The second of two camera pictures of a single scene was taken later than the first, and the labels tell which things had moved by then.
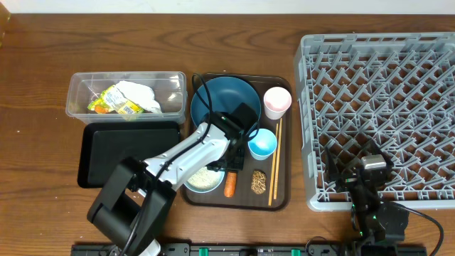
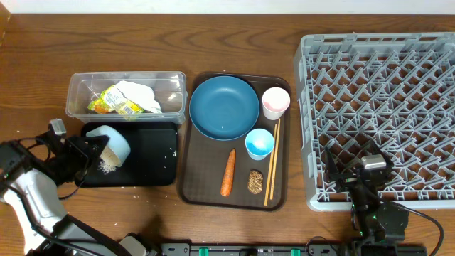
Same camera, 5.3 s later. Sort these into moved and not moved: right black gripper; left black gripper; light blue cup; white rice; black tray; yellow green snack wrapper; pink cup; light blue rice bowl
Moved: white rice; left black gripper; light blue rice bowl
Not moved: black tray; right black gripper; yellow green snack wrapper; light blue cup; pink cup
